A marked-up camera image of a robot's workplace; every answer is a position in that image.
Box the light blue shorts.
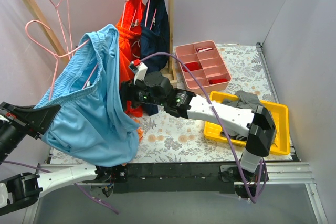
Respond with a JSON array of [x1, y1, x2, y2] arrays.
[[37, 24, 139, 167]]

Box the pink wire hanger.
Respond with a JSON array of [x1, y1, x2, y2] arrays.
[[25, 20, 99, 103], [49, 0, 74, 60]]

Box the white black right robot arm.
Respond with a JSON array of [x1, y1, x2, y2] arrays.
[[120, 72, 276, 181]]

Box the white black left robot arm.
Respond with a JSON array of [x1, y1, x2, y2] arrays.
[[1, 102, 112, 215]]

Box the navy blue hanging shorts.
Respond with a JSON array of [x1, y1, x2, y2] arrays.
[[140, 0, 170, 115]]

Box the orange hanging shorts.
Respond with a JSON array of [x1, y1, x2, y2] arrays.
[[115, 0, 145, 135]]

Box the grey shorts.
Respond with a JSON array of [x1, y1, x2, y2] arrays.
[[222, 90, 264, 142]]

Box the pink hanger with orange shorts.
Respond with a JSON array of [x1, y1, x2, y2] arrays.
[[119, 0, 143, 32]]

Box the pink hanger with navy shorts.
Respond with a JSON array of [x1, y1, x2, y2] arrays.
[[145, 0, 157, 30]]

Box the floral table mat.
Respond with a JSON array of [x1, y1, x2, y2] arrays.
[[49, 45, 300, 164]]

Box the pink divided organizer box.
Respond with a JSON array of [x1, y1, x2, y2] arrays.
[[175, 40, 232, 94]]

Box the red cloth front compartment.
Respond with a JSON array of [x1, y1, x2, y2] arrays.
[[208, 78, 228, 85]]

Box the red white cloth in organizer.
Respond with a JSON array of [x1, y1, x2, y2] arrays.
[[196, 47, 213, 53]]

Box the yellow plastic tray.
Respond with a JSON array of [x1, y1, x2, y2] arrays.
[[204, 100, 290, 155]]

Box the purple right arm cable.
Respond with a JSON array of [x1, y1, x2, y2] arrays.
[[140, 52, 267, 204]]

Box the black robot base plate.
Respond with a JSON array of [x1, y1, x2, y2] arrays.
[[92, 162, 269, 199]]

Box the pink wire hanger on rack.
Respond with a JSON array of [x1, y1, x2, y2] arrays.
[[49, 0, 74, 60]]

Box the aluminium frame rail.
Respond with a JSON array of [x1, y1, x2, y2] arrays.
[[22, 162, 328, 223]]

